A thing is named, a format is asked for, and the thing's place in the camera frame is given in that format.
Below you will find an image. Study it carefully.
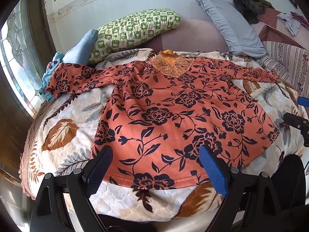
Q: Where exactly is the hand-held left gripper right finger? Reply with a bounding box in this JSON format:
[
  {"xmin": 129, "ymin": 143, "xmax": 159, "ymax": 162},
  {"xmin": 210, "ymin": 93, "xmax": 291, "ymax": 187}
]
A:
[{"xmin": 199, "ymin": 145, "xmax": 283, "ymax": 232}]

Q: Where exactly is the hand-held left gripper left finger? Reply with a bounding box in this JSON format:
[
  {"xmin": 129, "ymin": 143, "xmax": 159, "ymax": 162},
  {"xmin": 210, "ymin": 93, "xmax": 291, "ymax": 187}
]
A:
[{"xmin": 29, "ymin": 146, "xmax": 114, "ymax": 232}]

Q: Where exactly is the orange floral shirt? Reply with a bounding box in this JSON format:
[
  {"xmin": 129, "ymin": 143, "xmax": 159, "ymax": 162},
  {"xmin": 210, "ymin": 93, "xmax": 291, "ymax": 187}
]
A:
[{"xmin": 46, "ymin": 51, "xmax": 282, "ymax": 190}]

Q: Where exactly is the leaf print fleece blanket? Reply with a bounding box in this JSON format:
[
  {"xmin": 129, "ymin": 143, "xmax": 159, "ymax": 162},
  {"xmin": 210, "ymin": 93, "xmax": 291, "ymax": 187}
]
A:
[{"xmin": 24, "ymin": 48, "xmax": 307, "ymax": 220}]

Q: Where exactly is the striped floral quilt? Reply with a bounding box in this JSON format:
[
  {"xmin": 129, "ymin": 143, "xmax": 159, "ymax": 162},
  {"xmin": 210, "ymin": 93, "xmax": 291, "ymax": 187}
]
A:
[{"xmin": 249, "ymin": 7, "xmax": 309, "ymax": 99}]

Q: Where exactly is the person's dark clothing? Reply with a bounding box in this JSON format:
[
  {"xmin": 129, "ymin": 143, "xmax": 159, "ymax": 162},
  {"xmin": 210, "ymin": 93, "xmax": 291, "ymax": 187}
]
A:
[{"xmin": 263, "ymin": 153, "xmax": 308, "ymax": 232}]

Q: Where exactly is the brown lace-edged bedspread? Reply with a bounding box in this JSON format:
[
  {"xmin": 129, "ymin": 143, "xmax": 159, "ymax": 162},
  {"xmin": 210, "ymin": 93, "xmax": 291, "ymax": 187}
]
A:
[{"xmin": 18, "ymin": 99, "xmax": 49, "ymax": 196}]

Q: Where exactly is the small grey garment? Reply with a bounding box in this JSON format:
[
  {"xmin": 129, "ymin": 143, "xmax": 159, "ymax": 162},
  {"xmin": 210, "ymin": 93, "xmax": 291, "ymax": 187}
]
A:
[{"xmin": 277, "ymin": 12, "xmax": 302, "ymax": 37}]

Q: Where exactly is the purple garment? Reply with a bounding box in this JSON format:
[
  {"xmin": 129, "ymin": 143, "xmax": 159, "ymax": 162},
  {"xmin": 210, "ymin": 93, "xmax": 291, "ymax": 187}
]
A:
[{"xmin": 290, "ymin": 11, "xmax": 309, "ymax": 29}]

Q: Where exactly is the grey pillow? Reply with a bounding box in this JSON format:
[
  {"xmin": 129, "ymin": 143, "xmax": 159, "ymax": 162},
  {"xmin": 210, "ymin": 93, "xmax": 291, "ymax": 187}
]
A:
[{"xmin": 194, "ymin": 0, "xmax": 267, "ymax": 58}]

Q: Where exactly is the teal knit garment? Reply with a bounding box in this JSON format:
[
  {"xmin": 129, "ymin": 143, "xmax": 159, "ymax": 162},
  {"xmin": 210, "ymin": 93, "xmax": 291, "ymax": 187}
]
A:
[{"xmin": 39, "ymin": 51, "xmax": 64, "ymax": 102}]

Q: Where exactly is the dark furry garment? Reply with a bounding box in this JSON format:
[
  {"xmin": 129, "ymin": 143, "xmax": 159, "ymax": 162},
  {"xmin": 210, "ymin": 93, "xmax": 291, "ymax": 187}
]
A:
[{"xmin": 233, "ymin": 0, "xmax": 273, "ymax": 25}]

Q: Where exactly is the light blue towel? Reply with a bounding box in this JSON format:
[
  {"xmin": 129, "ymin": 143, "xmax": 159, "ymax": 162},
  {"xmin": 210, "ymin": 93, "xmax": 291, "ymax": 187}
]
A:
[{"xmin": 61, "ymin": 29, "xmax": 99, "ymax": 64}]

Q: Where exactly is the mauve bed sheet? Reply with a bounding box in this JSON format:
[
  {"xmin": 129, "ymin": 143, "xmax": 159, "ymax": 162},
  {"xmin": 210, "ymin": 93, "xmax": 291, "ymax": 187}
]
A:
[{"xmin": 142, "ymin": 17, "xmax": 232, "ymax": 54}]

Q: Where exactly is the patterned glass window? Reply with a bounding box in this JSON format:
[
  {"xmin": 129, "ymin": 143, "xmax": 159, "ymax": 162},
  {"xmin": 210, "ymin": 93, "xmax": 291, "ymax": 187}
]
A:
[{"xmin": 0, "ymin": 1, "xmax": 52, "ymax": 116}]

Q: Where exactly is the green checked pillow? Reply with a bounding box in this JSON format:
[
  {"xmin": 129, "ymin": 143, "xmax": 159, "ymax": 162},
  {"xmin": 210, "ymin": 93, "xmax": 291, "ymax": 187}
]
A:
[{"xmin": 88, "ymin": 9, "xmax": 181, "ymax": 66}]

